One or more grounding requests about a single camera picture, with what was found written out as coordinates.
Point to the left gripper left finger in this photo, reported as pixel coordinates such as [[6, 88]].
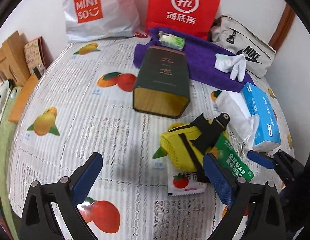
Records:
[[38, 219]]

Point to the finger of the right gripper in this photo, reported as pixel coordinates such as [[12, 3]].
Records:
[[262, 159]]

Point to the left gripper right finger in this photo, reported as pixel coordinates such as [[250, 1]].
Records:
[[265, 215]]

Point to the blue tissue pack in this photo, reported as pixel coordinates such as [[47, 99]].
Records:
[[267, 136]]

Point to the green fruit snack packet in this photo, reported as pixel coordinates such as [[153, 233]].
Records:
[[226, 155]]

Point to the yellow mesh pouch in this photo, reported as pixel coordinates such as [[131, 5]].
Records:
[[186, 145]]

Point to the white tomato sachet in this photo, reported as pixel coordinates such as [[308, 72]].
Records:
[[183, 183]]

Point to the white cloth glove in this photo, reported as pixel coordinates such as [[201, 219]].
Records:
[[235, 65]]

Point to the green tissue pack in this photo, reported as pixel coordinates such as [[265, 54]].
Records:
[[171, 41]]

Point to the green cloth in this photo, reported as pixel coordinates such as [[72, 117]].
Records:
[[7, 130]]

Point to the purple towel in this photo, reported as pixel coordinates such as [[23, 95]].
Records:
[[200, 55]]

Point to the fruit print tablecloth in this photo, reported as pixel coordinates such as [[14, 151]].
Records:
[[68, 117]]

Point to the dark green tea tin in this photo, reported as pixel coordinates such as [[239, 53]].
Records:
[[162, 86]]

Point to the beige Nike waist bag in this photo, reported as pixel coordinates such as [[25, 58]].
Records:
[[233, 36]]

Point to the wooden chair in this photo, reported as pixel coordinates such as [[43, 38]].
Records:
[[13, 67]]

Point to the brown patterned box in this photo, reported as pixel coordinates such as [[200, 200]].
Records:
[[35, 55]]

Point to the red Haidilao paper bag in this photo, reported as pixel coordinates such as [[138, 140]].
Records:
[[194, 17]]

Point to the white Miniso plastic bag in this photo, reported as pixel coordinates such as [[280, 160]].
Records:
[[89, 20]]

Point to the brown wooden door frame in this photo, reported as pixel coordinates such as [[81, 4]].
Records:
[[283, 28]]

